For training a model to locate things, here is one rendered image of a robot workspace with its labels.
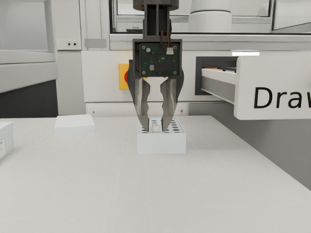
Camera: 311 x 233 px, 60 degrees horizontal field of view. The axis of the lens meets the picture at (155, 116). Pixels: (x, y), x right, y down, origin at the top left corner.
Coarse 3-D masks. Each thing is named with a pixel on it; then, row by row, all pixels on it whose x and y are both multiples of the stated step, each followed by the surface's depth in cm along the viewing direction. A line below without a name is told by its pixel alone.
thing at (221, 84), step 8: (208, 72) 72; (216, 72) 65; (224, 72) 59; (232, 72) 81; (208, 80) 71; (216, 80) 64; (224, 80) 59; (232, 80) 54; (208, 88) 71; (216, 88) 64; (224, 88) 58; (232, 88) 53; (216, 96) 65; (224, 96) 58; (232, 96) 53
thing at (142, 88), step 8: (136, 80) 45; (144, 80) 45; (136, 88) 45; (144, 88) 45; (136, 96) 45; (144, 96) 45; (136, 104) 46; (144, 104) 46; (144, 112) 46; (144, 120) 46; (144, 128) 47
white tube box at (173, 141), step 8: (152, 120) 57; (160, 120) 57; (176, 120) 57; (160, 128) 50; (168, 128) 50; (176, 128) 50; (144, 136) 46; (152, 136) 46; (160, 136) 46; (168, 136) 46; (176, 136) 46; (184, 136) 46; (144, 144) 46; (152, 144) 46; (160, 144) 46; (168, 144) 46; (176, 144) 46; (184, 144) 47; (144, 152) 47; (152, 152) 47; (160, 152) 47; (168, 152) 47; (176, 152) 47; (184, 152) 47
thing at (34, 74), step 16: (48, 0) 154; (0, 64) 97; (16, 64) 109; (32, 64) 126; (48, 64) 148; (0, 80) 96; (16, 80) 108; (32, 80) 125; (48, 80) 148; (0, 96) 100; (16, 96) 113; (32, 96) 130; (48, 96) 153; (0, 112) 99; (16, 112) 112; (32, 112) 130; (48, 112) 153
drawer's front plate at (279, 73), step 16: (240, 64) 45; (256, 64) 45; (272, 64) 45; (288, 64) 45; (304, 64) 46; (240, 80) 45; (256, 80) 46; (272, 80) 46; (288, 80) 46; (304, 80) 46; (240, 96) 46; (288, 96) 47; (304, 96) 47; (240, 112) 47; (256, 112) 47; (272, 112) 47; (288, 112) 47; (304, 112) 47
